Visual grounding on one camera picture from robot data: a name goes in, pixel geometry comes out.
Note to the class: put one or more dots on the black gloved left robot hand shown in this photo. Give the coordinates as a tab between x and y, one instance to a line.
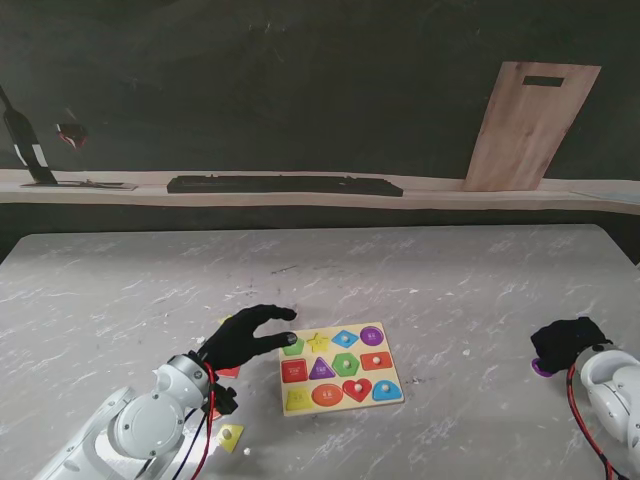
235	342

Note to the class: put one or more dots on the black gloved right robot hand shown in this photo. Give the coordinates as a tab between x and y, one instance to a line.
565	345

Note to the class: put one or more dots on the purple circle puzzle piece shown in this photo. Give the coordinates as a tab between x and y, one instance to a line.
539	369

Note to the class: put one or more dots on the yellow wooden shape puzzle board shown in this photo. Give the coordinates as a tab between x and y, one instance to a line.
300	372

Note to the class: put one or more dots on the yellow trapezoid puzzle piece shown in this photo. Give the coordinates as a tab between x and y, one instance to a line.
230	436

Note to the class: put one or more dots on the blue diamond puzzle piece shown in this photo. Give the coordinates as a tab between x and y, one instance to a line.
345	339

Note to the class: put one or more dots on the green hexagon puzzle piece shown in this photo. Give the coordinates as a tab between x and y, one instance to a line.
346	365

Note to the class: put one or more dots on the red heart puzzle piece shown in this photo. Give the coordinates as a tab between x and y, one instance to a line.
357	390

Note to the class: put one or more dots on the blue semicircle puzzle piece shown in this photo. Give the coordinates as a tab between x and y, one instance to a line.
387	391

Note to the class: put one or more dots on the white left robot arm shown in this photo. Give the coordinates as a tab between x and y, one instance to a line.
145	425

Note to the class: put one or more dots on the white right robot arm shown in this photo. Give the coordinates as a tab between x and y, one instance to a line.
615	390

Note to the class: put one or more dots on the red square puzzle piece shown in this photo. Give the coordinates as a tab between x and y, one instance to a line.
231	372

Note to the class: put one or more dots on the orange oval puzzle piece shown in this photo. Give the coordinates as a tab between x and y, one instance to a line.
215	414

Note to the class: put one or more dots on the wooden cutting board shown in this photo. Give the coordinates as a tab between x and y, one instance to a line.
530	130

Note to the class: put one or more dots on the long black tray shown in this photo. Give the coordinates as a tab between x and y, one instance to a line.
285	185

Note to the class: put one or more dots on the light wooden shelf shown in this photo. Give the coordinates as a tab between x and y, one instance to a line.
425	197

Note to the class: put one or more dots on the flat tray under bottle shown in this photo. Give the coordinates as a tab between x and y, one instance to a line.
100	186

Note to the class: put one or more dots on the wine glass with red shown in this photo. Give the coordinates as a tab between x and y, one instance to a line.
72	135

